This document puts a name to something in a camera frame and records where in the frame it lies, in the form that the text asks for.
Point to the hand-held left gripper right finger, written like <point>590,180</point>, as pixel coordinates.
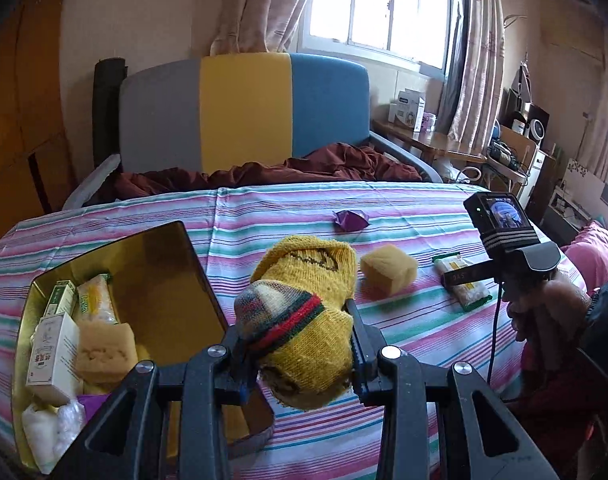
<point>364,360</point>

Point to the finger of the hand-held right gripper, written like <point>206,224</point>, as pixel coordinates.
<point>458,277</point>

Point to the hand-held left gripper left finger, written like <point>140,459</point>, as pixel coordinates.
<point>234,375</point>

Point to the yellow knitted sock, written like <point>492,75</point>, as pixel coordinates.
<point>304,350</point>

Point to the gold metal tray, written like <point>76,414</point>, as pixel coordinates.
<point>169,280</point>

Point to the white plastic bag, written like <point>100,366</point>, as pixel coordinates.
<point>39,437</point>

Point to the person's right hand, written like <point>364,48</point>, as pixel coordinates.
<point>548,310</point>

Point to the white green snack packet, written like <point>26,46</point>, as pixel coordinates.
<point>471,292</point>

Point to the striped tablecloth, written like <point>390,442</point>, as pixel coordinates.
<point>408,335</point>

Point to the white side cabinet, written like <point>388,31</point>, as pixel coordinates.
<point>541,185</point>

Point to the yellow sponge block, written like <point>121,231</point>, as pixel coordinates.
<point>106,352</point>
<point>388,270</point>

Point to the pink cloth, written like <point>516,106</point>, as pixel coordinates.
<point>603,250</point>

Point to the black speaker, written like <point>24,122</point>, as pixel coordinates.
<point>533,122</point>

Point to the wooden desk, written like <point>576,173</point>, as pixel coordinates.
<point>433,142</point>

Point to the purple foil wrapper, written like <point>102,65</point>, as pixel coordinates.
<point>91,405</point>
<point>351,220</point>

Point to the white cardboard box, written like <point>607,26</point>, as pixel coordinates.
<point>408,107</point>

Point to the yellow green snack packet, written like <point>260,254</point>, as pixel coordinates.
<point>96,302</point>

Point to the beige patterned curtain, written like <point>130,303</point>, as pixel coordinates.
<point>264,5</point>
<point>476,60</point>

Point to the crumpled clear plastic bag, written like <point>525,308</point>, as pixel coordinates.
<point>71,417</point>

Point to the maroon blanket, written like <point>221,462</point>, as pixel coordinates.
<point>334,165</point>

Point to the person's dark red garment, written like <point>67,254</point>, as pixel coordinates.
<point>563,410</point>

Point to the white carton with red print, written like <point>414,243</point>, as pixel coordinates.
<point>51,355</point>

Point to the small green white box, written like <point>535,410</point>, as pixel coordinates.
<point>61,300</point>

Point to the window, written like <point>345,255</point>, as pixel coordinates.
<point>383,5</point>

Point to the grey yellow blue chair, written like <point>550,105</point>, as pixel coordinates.
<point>244,110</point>

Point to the wooden wardrobe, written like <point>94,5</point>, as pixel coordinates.
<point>24,110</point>

